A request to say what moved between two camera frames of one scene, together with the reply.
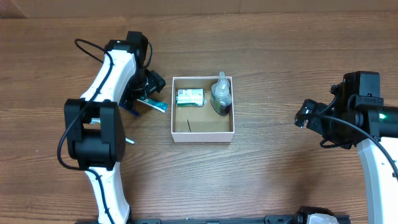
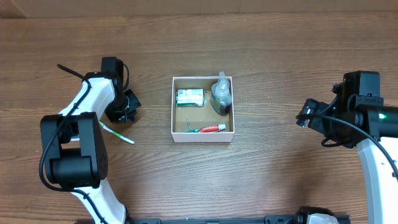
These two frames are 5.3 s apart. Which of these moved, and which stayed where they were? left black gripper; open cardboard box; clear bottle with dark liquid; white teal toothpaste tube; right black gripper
Moved: white teal toothpaste tube; left black gripper
Stayed: clear bottle with dark liquid; open cardboard box; right black gripper
